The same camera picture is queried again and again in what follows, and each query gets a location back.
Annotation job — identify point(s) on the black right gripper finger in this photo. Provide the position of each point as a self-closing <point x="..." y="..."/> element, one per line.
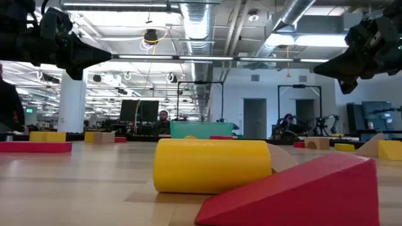
<point x="348" y="78"/>
<point x="342" y="61"/>

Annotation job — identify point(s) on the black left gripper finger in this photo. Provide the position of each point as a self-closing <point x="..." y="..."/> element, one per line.
<point x="83" y="47"/>
<point x="78" y="64"/>

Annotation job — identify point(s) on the yellow cube block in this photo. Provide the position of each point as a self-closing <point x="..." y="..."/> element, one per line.
<point x="88" y="137"/>
<point x="391" y="150"/>

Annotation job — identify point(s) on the black background robot arm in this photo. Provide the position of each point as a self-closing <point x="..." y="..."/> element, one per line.
<point x="326" y="124"/>

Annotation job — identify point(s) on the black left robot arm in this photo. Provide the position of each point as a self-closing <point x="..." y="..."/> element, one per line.
<point x="15" y="47"/>

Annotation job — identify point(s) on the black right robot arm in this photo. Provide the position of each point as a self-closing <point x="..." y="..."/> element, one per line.
<point x="395" y="7"/>

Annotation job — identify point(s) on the white column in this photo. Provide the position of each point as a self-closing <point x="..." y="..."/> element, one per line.
<point x="72" y="103"/>

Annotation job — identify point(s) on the dark screen on cart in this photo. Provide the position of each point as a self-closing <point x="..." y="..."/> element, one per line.
<point x="377" y="114"/>

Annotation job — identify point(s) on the grey door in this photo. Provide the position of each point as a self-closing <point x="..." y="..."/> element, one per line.
<point x="305" y="111"/>
<point x="255" y="119"/>

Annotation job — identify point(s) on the small yellow background object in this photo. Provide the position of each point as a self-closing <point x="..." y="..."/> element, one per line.
<point x="337" y="135"/>

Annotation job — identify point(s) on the black monitor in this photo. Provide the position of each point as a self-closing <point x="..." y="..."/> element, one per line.
<point x="150" y="110"/>
<point x="129" y="110"/>

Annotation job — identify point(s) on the yellow flat block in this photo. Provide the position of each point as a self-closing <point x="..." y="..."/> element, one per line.
<point x="344" y="147"/>

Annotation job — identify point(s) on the wooden arch block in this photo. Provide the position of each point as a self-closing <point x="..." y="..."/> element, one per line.
<point x="318" y="142"/>

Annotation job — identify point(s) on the person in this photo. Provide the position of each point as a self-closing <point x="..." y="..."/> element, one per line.
<point x="11" y="106"/>
<point x="287" y="125"/>
<point x="162" y="124"/>

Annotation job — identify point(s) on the wooden triangle block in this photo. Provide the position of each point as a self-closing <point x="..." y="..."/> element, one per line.
<point x="372" y="147"/>

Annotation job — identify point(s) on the wooden rectangular block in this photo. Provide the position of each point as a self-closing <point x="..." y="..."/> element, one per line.
<point x="103" y="138"/>

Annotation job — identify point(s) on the yellow rectangular block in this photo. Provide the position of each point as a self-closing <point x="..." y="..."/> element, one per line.
<point x="47" y="136"/>

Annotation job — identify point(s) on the red long flat block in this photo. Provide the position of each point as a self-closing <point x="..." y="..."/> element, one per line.
<point x="34" y="147"/>

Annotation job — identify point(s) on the round ceiling fixture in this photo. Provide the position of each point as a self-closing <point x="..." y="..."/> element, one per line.
<point x="253" y="16"/>

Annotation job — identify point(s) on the red wedge block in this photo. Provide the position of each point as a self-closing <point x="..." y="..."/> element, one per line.
<point x="307" y="194"/>

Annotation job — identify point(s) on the yellow half-round block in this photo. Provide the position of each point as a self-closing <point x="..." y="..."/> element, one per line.
<point x="190" y="137"/>

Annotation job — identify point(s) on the teal plastic bin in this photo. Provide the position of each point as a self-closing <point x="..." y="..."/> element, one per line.
<point x="201" y="129"/>

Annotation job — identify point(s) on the yellow cylinder block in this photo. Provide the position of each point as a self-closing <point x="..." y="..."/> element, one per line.
<point x="210" y="166"/>

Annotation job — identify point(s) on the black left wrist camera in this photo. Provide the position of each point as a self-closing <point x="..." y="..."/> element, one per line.
<point x="56" y="20"/>

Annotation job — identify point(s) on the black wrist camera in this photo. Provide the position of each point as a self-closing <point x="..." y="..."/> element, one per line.
<point x="56" y="20"/>
<point x="386" y="28"/>

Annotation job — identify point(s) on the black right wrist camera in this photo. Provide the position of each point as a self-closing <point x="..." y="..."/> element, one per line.
<point x="386" y="28"/>

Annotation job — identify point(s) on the grey wall vent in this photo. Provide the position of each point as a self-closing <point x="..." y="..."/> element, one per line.
<point x="255" y="78"/>
<point x="302" y="78"/>

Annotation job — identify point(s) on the black station frame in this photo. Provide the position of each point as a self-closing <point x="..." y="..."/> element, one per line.
<point x="300" y="86"/>

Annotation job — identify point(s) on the black overhead camera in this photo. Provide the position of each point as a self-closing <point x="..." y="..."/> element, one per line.
<point x="151" y="36"/>

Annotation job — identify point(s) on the silver ventilation duct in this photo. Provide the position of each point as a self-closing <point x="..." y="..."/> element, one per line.
<point x="198" y="28"/>
<point x="289" y="15"/>

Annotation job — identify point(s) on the metal frame bar with lights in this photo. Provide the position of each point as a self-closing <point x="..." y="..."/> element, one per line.
<point x="220" y="58"/>

